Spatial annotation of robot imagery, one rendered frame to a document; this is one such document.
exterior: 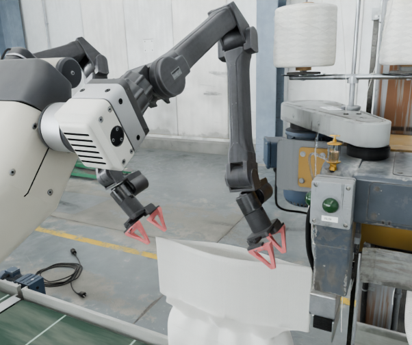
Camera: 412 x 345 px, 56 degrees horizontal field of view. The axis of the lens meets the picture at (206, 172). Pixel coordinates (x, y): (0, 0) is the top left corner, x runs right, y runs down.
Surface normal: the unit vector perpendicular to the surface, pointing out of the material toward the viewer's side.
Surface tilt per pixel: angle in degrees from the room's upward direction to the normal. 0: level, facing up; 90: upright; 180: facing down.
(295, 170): 90
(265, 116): 90
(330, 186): 90
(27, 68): 50
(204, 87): 90
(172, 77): 77
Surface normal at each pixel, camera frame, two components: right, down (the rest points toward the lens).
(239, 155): -0.61, -0.07
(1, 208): 0.59, 0.58
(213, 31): 0.77, -0.13
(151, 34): -0.45, 0.26
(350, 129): -0.98, 0.08
